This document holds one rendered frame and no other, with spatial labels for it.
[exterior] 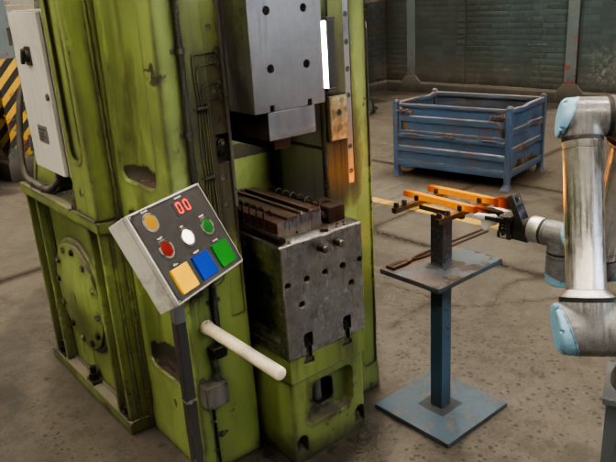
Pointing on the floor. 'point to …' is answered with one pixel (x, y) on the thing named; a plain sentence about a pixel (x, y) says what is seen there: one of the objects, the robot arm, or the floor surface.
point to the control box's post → (187, 382)
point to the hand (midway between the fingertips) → (483, 210)
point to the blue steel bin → (470, 133)
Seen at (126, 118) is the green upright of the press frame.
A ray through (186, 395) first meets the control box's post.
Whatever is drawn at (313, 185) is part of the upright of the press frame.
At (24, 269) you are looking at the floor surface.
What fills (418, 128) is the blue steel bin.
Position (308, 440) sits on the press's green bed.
